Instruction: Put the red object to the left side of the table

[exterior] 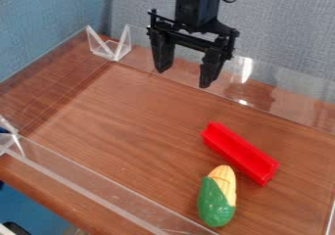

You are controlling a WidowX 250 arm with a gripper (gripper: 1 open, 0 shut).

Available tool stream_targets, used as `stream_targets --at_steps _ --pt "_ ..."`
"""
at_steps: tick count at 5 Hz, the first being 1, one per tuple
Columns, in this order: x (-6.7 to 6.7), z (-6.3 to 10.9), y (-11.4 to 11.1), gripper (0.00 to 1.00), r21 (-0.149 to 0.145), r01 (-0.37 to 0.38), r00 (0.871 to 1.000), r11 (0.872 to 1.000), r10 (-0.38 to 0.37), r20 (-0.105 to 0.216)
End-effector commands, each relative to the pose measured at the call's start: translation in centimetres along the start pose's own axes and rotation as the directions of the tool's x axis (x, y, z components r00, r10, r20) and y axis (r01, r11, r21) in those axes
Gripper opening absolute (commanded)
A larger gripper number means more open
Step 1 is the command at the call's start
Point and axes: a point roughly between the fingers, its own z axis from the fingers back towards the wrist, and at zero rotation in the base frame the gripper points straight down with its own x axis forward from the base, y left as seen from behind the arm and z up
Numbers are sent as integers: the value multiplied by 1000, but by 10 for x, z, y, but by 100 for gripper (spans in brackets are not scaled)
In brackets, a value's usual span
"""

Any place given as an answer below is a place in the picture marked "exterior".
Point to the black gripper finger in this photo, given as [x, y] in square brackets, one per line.
[211, 67]
[162, 50]

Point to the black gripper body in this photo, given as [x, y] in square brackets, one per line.
[199, 38]

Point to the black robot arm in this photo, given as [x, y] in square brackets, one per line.
[197, 12]

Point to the toy corn cob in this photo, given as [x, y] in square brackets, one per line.
[217, 198]

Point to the clear acrylic corner bracket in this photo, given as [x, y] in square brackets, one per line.
[110, 49]

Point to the clear acrylic back wall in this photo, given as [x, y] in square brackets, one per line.
[285, 93]

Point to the clear acrylic wall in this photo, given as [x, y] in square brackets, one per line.
[285, 93]
[95, 202]

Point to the clear acrylic left bracket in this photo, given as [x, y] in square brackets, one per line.
[10, 138]

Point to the clear acrylic front wall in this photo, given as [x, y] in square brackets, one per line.
[95, 202]

